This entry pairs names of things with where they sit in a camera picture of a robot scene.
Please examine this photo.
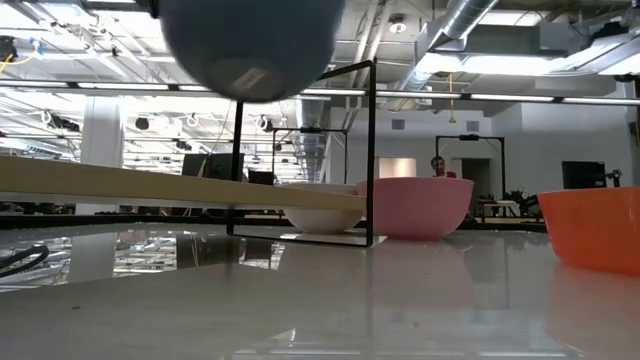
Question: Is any person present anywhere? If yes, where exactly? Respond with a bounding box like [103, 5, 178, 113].
[430, 155, 457, 179]

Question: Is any silver ventilation duct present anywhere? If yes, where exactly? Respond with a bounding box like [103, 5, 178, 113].
[389, 0, 501, 112]

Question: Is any corrugated silver duct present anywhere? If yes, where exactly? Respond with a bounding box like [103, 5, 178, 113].
[294, 97, 332, 184]

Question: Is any orange plastic bowl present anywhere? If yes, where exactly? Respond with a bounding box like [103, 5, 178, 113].
[537, 186, 640, 277]

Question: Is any pink plastic bowl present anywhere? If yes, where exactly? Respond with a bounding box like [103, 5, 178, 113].
[355, 176, 475, 241]

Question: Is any black cable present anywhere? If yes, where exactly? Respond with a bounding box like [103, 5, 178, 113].
[0, 244, 50, 279]

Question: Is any blue plastic bowl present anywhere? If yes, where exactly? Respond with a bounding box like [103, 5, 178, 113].
[158, 0, 346, 104]

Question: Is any black monitor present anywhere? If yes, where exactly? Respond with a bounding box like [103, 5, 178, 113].
[561, 160, 608, 190]
[181, 152, 245, 182]

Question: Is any long light bar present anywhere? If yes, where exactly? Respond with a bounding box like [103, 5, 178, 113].
[0, 79, 640, 106]

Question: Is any white bowl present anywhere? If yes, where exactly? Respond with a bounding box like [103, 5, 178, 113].
[282, 182, 365, 235]

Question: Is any white pillar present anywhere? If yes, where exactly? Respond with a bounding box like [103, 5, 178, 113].
[74, 96, 125, 216]

